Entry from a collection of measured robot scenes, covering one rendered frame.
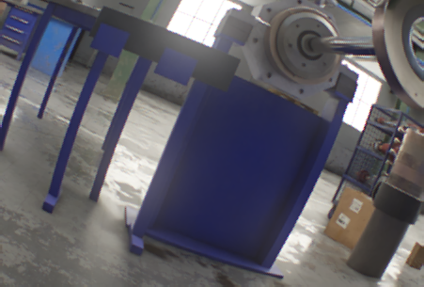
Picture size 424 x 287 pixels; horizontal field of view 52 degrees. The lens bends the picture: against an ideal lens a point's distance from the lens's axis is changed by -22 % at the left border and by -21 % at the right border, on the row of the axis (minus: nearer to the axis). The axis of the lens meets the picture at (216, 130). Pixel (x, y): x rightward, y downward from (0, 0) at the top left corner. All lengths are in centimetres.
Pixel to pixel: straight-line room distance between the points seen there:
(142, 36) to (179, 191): 84
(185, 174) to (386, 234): 157
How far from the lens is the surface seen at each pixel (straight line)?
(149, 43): 204
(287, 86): 241
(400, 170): 343
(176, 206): 254
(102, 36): 203
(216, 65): 206
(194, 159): 250
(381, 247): 344
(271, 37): 227
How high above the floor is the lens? 72
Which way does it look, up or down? 4 degrees down
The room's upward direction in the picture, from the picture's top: 24 degrees clockwise
